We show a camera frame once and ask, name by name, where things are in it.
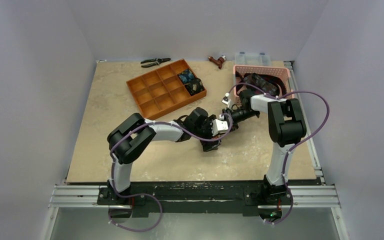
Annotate dark ties in basket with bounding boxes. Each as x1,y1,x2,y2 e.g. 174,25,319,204
235,71,288,97

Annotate brown handled tool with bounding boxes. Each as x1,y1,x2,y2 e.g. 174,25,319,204
208,55,227,70

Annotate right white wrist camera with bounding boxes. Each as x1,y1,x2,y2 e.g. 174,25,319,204
221,93,233,108

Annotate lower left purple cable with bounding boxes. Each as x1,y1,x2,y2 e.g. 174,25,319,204
107,189,164,232

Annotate pink plastic basket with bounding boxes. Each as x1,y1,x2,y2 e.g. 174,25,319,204
233,64,293,93

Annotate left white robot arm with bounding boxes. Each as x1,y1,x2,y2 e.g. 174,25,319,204
107,107,232,205

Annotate black rolled tie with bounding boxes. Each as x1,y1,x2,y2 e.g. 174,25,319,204
184,78,205,96

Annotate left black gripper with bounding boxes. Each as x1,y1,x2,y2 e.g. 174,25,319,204
192,115,221,151

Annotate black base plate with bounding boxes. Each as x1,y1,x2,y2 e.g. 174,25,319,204
97,180,293,221

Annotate black pliers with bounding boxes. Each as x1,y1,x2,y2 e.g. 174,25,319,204
140,58,171,68

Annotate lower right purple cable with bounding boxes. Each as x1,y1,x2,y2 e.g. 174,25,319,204
263,188,299,226

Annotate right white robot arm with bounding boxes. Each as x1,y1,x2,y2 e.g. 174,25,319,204
219,89,307,204

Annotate blue rolled tie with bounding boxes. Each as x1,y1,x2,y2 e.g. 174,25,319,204
177,68,196,85

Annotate clear plastic organizer box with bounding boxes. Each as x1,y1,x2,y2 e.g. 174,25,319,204
234,52,272,67

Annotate aluminium frame rail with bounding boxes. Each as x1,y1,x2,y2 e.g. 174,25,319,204
39,61,350,240

